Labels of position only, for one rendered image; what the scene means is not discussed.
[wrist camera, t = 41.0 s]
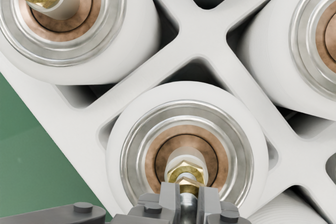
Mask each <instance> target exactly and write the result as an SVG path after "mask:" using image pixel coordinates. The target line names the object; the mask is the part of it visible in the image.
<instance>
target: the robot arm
mask: <svg viewBox="0 0 336 224"><path fill-rule="evenodd" d="M180 217H181V197H180V184H179V183H169V182H161V188H160V194H156V193H147V192H146V193H144V194H142V195H140V196H139V199H138V203H137V206H134V207H132V208H131V209H130V211H129V212H128V214H127V215H126V214H118V213H117V214H116V215H115V216H114V217H113V219H112V220H111V221H110V222H105V219H106V210H105V209H103V208H102V207H99V206H96V205H93V204H91V203H88V202H76V203H74V204H68V205H63V206H58V207H52V208H47V209H42V210H37V211H32V212H26V213H21V214H16V215H11V216H6V217H0V224H180ZM196 224H252V223H251V222H250V221H249V220H248V219H246V218H243V217H241V216H240V213H239V210H238V207H237V206H236V205H234V204H233V203H231V202H226V201H220V198H219V192H218V188H213V187H205V186H199V191H198V200H197V215H196Z"/></svg>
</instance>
